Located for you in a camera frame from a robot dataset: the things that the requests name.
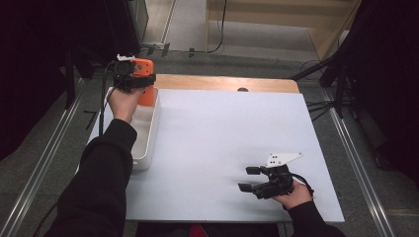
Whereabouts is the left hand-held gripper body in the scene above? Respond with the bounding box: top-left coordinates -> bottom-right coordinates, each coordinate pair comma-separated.
112,53 -> 140,94

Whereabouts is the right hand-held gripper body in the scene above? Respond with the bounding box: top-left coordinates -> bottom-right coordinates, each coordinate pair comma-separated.
251,151 -> 304,200

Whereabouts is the orange phone case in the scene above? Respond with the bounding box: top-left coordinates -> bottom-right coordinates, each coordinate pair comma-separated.
132,57 -> 156,108

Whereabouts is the white rectangular plastic bin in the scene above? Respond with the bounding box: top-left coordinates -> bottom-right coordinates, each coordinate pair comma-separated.
104,86 -> 162,172

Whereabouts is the person's right hand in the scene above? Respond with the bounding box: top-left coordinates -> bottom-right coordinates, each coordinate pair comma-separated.
270,180 -> 314,210

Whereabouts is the person's left hand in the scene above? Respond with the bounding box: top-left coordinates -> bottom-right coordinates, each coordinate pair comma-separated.
107,86 -> 147,124

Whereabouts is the black cabinet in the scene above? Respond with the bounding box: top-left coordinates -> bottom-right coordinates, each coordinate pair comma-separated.
104,0 -> 149,64

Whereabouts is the person's dark clothing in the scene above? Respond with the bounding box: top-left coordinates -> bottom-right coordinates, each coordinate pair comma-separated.
134,222 -> 281,237

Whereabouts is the white board sheet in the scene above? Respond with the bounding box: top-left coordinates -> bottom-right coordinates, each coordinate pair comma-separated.
77,86 -> 346,223

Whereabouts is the black metal stand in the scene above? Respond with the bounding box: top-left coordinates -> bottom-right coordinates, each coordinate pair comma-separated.
58,45 -> 117,111
290,48 -> 350,119

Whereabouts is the red cloth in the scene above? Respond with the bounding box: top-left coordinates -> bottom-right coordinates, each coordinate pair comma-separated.
187,223 -> 209,237

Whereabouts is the wooden table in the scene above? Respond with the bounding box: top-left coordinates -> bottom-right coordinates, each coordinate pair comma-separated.
152,73 -> 300,94

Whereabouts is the dark curtain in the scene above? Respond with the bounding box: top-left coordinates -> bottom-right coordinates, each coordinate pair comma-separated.
0,0 -> 110,162
345,0 -> 419,186

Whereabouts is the light wooden shelf unit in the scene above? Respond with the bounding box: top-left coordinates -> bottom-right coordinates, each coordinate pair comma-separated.
206,0 -> 362,61

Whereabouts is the right hand-held gripper black cable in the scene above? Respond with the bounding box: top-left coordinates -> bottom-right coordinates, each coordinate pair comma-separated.
291,172 -> 315,198

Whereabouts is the hand-held gripper black cable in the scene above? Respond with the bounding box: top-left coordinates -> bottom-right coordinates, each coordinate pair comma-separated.
98,60 -> 120,137
291,172 -> 315,198

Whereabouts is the left hand-held gripper black cable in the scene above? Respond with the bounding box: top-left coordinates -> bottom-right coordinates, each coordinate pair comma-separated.
98,60 -> 120,137

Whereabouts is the metal floor rail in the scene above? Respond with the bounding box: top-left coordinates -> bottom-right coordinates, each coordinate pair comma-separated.
324,88 -> 396,237
0,78 -> 85,237

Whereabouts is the black cable bundle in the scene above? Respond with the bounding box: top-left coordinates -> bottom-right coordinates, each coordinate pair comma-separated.
305,98 -> 344,122

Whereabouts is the thin black hanging cable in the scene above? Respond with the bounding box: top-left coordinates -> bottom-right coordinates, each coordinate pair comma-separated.
210,0 -> 228,54

